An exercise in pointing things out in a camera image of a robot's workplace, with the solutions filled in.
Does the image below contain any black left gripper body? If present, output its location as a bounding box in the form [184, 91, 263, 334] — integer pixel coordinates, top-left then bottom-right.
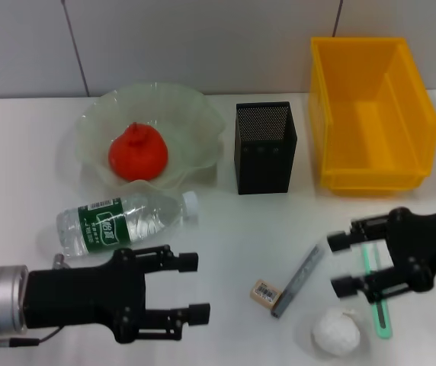
[23, 247, 147, 344]

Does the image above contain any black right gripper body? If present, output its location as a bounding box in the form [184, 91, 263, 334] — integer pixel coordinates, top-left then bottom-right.
[385, 207, 436, 294]

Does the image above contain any white paper ball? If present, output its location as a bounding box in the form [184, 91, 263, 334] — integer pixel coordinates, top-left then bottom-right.
[312, 307, 361, 358]

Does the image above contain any green utility knife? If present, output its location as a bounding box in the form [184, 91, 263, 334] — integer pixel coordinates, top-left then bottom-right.
[361, 243, 393, 339]

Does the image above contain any clear water bottle green label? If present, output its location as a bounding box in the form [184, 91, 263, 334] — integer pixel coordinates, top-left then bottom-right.
[56, 190, 199, 259]

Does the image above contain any orange fruit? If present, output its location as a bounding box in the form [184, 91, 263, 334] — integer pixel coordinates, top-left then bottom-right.
[107, 121, 169, 182]

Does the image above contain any grey marker pen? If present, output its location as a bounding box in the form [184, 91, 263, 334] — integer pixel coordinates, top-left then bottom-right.
[271, 244, 325, 319]

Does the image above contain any beige eraser with barcode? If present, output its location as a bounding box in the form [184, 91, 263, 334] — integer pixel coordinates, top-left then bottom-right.
[250, 280, 283, 306]

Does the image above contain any black mesh pen holder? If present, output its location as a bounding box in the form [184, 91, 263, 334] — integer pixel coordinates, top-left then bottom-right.
[234, 101, 298, 196]

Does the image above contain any green glass fruit plate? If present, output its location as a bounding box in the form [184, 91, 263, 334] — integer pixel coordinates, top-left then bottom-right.
[75, 80, 226, 191]

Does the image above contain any yellow plastic bin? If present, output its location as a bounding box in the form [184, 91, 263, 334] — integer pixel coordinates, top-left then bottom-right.
[309, 36, 436, 197]

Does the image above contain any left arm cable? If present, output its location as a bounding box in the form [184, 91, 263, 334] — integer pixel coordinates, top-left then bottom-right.
[0, 327, 61, 354]

